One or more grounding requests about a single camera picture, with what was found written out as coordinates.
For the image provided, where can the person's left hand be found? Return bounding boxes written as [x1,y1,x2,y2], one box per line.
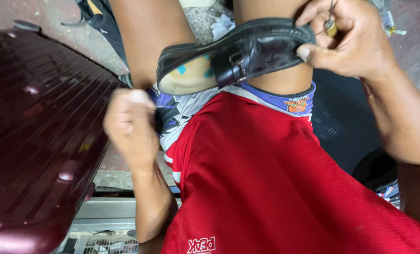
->
[103,88,160,171]

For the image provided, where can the person's right hand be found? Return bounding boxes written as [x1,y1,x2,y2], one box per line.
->
[295,0,398,79]

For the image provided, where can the black leather shoe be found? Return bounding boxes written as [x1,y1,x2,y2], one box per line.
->
[156,17,317,96]

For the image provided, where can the metal awl with brass ferrule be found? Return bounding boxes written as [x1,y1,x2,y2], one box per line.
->
[324,0,338,38]

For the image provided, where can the person's purple patterned shorts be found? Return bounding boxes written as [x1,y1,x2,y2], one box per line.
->
[146,80,317,153]

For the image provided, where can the person's left leg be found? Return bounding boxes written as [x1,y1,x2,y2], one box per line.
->
[109,0,197,90]

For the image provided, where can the person's leg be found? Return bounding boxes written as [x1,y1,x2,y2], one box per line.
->
[233,0,313,96]
[109,0,197,90]

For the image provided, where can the black fabric bag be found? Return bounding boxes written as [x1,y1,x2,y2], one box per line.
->
[61,0,130,68]

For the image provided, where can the maroon hard-shell suitcase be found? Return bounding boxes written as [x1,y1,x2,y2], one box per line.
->
[0,29,127,254]

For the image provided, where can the crumpled white paper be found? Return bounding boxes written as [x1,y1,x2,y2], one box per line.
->
[211,13,236,41]

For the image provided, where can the person's right leg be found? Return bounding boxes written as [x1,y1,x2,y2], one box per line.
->
[233,0,313,96]

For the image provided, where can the person's red jersey shirt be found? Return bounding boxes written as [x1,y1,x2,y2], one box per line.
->
[160,91,420,254]

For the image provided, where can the black seat cushion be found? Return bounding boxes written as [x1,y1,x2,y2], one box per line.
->
[312,68,398,193]

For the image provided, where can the heap of colourful scraps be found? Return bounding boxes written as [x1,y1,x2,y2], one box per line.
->
[375,179,402,209]

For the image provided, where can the clear plastic wrapper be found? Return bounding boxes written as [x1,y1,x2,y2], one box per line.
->
[371,0,407,38]

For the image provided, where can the grey metal frame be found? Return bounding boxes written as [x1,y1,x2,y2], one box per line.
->
[68,197,182,233]

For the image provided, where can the white wire grate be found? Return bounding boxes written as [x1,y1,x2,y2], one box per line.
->
[73,234,140,254]

